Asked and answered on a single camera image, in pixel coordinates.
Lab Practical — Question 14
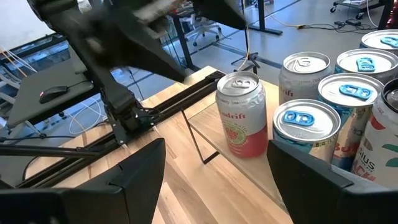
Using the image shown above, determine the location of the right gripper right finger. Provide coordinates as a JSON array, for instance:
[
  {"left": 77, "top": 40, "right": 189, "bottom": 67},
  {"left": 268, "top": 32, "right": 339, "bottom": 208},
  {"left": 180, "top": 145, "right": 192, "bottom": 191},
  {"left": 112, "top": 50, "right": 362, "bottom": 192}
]
[{"left": 266, "top": 139, "right": 398, "bottom": 224}]

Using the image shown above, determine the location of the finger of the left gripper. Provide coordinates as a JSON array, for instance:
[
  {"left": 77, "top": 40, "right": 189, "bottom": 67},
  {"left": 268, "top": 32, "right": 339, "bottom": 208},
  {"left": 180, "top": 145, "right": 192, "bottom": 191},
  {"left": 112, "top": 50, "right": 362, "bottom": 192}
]
[
  {"left": 192, "top": 0, "right": 249, "bottom": 31},
  {"left": 101, "top": 42, "right": 187, "bottom": 84}
]

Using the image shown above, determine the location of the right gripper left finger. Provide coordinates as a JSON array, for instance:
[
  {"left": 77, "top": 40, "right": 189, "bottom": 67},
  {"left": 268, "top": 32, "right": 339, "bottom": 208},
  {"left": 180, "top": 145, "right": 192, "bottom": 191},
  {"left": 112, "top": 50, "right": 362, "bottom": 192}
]
[{"left": 0, "top": 138, "right": 167, "bottom": 224}]

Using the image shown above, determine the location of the slim silver Celsius can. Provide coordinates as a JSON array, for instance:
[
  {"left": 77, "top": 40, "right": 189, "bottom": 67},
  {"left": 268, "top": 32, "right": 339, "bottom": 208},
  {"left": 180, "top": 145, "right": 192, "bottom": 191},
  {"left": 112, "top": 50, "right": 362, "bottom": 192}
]
[{"left": 350, "top": 77, "right": 398, "bottom": 187}]

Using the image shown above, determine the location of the slim silver can blue tab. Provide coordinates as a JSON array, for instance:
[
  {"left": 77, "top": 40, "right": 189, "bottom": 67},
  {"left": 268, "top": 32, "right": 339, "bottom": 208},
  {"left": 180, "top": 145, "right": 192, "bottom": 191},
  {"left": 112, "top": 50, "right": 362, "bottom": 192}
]
[
  {"left": 317, "top": 72, "right": 386, "bottom": 171},
  {"left": 272, "top": 98, "right": 342, "bottom": 164},
  {"left": 334, "top": 47, "right": 398, "bottom": 85}
]

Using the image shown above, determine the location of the silver orange can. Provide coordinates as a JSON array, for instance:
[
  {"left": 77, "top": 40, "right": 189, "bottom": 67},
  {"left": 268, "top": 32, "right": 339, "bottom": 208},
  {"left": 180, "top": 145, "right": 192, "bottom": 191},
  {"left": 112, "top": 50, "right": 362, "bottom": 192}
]
[
  {"left": 278, "top": 51, "right": 333, "bottom": 106},
  {"left": 215, "top": 70, "right": 269, "bottom": 159}
]

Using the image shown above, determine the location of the slim blue striped can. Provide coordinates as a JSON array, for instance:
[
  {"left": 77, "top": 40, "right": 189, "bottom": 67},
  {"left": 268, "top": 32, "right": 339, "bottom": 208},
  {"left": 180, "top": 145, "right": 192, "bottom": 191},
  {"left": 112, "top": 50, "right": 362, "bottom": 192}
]
[{"left": 359, "top": 29, "right": 398, "bottom": 57}]

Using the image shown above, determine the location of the white office chair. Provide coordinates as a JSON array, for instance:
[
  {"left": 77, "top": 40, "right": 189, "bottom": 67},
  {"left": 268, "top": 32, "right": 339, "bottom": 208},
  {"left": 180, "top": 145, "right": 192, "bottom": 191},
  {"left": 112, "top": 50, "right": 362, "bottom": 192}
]
[{"left": 186, "top": 15, "right": 223, "bottom": 47}]

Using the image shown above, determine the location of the black tripod stand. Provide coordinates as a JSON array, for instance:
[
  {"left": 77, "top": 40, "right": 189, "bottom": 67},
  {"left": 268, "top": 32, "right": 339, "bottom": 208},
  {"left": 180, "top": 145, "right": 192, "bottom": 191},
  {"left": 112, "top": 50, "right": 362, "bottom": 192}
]
[{"left": 230, "top": 0, "right": 261, "bottom": 75}]

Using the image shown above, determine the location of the grey side table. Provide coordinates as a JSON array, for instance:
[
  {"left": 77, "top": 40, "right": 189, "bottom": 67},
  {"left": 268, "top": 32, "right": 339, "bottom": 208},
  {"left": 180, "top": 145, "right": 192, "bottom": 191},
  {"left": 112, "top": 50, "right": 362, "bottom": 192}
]
[{"left": 6, "top": 46, "right": 97, "bottom": 128}]

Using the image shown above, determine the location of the black diagonal beam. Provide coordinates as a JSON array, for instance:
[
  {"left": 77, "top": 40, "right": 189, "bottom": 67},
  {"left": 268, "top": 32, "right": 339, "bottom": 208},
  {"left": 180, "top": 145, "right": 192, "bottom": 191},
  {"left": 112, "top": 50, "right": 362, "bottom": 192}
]
[{"left": 0, "top": 143, "right": 102, "bottom": 159}]

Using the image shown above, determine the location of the black computer mouse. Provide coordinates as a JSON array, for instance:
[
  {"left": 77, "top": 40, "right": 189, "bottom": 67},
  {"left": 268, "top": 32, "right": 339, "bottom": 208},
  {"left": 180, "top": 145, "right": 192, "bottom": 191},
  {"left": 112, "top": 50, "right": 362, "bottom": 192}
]
[{"left": 39, "top": 85, "right": 68, "bottom": 105}]

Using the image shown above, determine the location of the black wheeled cart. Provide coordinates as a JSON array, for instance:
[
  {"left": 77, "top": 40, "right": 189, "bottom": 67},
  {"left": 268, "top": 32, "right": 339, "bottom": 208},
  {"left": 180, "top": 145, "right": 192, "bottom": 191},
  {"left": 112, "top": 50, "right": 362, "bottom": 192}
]
[{"left": 329, "top": 0, "right": 393, "bottom": 20}]

